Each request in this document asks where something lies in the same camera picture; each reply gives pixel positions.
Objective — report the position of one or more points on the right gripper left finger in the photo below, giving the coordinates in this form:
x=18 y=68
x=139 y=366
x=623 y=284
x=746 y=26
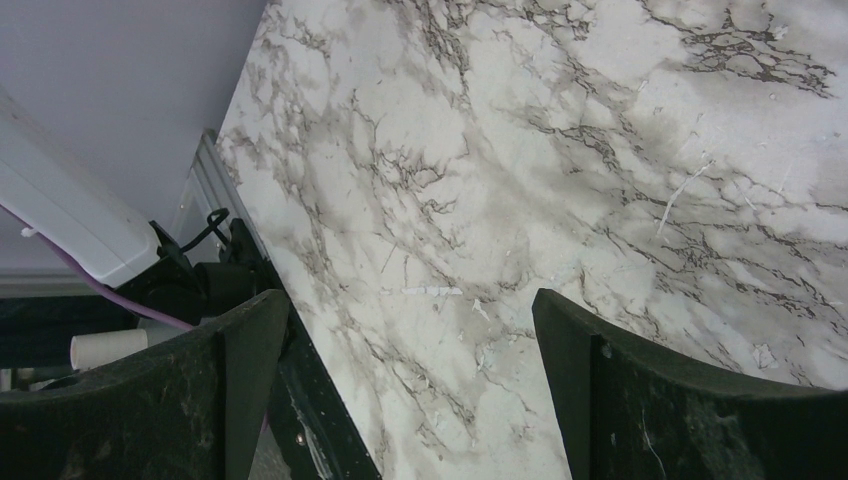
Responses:
x=188 y=408

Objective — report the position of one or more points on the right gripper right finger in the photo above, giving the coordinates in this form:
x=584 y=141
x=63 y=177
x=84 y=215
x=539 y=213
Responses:
x=629 y=408

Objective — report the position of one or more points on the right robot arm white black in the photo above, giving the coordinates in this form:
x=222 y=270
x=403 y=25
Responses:
x=626 y=408

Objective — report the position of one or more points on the black aluminium base frame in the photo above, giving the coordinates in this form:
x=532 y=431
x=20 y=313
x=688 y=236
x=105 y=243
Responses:
x=135 y=264

